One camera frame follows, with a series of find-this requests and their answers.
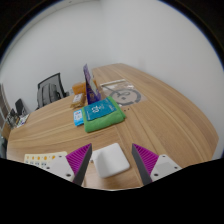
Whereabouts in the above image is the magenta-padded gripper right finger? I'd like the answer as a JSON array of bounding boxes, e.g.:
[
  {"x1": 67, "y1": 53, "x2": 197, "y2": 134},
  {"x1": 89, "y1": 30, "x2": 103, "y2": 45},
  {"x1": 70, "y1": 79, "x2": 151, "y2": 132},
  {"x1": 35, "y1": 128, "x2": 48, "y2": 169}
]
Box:
[{"x1": 131, "y1": 143, "x2": 184, "y2": 186}]

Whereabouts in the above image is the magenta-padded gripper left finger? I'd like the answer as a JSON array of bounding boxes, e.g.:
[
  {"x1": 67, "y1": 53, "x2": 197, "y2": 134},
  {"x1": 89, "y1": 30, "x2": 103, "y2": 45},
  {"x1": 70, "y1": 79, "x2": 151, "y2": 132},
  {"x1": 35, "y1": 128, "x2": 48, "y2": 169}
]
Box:
[{"x1": 40, "y1": 143, "x2": 93, "y2": 186}]

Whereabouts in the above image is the white charger block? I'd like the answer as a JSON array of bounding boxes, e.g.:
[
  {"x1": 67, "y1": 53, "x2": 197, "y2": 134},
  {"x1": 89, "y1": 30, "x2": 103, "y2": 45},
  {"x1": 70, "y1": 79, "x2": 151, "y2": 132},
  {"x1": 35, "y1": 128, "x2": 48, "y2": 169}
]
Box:
[{"x1": 90, "y1": 142, "x2": 131, "y2": 179}]

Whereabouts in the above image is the cream power strip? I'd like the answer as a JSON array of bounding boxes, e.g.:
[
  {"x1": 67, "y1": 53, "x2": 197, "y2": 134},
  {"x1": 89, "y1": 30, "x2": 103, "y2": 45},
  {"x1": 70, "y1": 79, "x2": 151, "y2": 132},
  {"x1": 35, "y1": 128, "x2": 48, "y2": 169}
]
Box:
[{"x1": 23, "y1": 151, "x2": 69, "y2": 170}]

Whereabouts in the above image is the small blue box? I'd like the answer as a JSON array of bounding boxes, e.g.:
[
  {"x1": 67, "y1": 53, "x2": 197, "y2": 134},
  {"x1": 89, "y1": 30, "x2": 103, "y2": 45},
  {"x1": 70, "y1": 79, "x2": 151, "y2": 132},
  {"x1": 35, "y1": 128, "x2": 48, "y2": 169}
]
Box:
[{"x1": 72, "y1": 108, "x2": 85, "y2": 127}]

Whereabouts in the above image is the green folded towel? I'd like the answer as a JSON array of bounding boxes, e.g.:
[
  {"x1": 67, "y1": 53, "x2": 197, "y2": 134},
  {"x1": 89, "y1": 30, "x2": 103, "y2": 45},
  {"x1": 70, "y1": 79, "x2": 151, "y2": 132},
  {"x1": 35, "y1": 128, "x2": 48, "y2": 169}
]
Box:
[{"x1": 81, "y1": 96, "x2": 127, "y2": 134}]

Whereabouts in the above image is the small beige box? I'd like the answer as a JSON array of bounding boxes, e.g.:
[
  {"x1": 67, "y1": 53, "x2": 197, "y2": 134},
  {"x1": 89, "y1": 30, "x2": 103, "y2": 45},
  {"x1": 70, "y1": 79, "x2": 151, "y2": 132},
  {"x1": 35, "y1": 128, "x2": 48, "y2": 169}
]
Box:
[{"x1": 70, "y1": 92, "x2": 86, "y2": 110}]

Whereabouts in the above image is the dark printed cardboard box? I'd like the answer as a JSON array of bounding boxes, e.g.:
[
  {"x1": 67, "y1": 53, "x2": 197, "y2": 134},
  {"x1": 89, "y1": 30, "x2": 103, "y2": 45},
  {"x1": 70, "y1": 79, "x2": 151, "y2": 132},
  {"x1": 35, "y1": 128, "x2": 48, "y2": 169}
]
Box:
[{"x1": 4, "y1": 107, "x2": 21, "y2": 130}]

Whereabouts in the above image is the teal flat packet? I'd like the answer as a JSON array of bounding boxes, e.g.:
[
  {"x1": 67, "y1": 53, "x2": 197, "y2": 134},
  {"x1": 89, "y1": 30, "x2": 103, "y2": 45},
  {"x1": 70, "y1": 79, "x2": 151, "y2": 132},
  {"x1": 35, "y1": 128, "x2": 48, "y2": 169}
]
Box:
[{"x1": 82, "y1": 97, "x2": 118, "y2": 122}]

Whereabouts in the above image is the small black chair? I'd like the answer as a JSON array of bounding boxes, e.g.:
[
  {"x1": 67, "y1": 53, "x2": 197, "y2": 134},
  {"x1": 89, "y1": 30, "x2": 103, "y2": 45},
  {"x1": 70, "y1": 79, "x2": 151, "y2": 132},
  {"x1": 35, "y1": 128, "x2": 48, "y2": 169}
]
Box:
[{"x1": 14, "y1": 97, "x2": 28, "y2": 117}]

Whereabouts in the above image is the grey backpack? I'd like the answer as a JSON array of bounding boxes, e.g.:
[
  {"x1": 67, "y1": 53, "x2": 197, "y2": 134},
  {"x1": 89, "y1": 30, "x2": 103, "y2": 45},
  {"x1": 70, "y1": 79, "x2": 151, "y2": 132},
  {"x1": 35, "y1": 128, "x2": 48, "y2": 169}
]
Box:
[{"x1": 37, "y1": 82, "x2": 63, "y2": 109}]

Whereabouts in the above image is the orange box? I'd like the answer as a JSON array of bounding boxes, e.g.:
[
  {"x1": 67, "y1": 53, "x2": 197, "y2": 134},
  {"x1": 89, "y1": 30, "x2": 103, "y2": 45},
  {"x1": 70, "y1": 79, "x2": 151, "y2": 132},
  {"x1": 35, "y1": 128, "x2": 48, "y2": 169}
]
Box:
[{"x1": 71, "y1": 79, "x2": 98, "y2": 96}]

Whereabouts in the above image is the clear plastic bag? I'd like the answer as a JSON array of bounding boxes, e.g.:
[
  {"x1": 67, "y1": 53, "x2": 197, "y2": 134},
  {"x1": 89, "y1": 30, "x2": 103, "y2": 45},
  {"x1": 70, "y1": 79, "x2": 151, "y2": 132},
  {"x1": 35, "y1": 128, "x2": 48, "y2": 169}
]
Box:
[{"x1": 99, "y1": 78, "x2": 148, "y2": 108}]

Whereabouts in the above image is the purple standing pouch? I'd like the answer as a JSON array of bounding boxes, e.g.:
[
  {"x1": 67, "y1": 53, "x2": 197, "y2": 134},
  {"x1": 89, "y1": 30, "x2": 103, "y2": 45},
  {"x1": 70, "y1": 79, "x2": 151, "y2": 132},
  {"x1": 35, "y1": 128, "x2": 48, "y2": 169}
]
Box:
[{"x1": 82, "y1": 63, "x2": 102, "y2": 105}]

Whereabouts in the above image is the black mesh office chair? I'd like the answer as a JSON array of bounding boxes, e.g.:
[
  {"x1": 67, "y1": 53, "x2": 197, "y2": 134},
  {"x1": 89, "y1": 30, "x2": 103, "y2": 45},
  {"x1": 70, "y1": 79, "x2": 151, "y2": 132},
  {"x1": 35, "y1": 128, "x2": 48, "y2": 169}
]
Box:
[{"x1": 36, "y1": 72, "x2": 68, "y2": 110}]

